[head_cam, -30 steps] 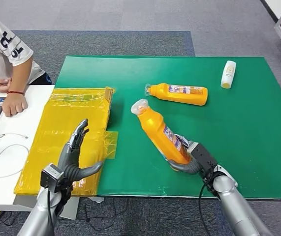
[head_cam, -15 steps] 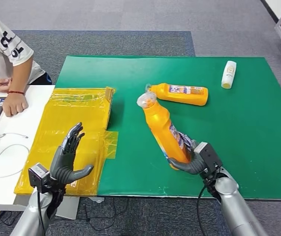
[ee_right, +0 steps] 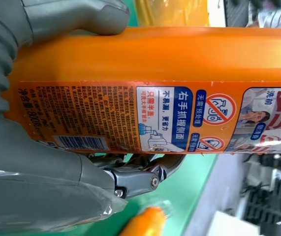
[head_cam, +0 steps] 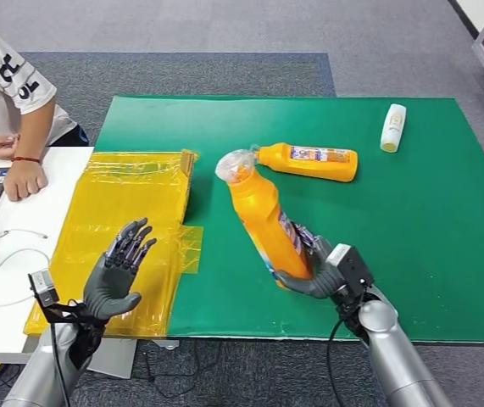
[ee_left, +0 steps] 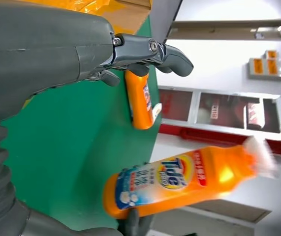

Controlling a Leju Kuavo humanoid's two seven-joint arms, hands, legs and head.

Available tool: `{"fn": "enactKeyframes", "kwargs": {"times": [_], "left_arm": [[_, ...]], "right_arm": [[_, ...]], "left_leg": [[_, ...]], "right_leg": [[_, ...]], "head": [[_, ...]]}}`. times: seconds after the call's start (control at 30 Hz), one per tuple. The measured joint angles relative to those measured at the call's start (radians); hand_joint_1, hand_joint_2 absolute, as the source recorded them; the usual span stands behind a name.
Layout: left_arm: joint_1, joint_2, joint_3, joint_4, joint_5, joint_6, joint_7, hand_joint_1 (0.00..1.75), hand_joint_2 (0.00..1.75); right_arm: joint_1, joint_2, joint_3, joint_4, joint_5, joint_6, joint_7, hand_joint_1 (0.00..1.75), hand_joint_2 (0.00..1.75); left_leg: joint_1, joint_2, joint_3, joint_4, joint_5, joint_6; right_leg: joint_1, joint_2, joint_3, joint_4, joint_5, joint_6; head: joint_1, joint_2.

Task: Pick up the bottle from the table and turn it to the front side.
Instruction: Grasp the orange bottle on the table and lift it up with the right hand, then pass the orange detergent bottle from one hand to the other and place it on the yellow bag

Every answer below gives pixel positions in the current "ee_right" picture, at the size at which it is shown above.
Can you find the black slatted crate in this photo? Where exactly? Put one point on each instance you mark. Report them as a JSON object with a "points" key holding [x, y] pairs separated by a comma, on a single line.
{"points": [[278, 202]]}

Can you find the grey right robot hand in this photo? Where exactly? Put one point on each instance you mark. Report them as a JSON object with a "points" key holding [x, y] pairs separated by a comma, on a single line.
{"points": [[31, 182]]}

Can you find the yellow plastic-wrapped board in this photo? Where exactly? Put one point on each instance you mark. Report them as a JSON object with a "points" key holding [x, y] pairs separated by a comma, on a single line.
{"points": [[169, 13]]}

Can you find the person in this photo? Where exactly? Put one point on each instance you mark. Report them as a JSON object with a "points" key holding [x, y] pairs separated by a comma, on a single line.
{"points": [[273, 13]]}

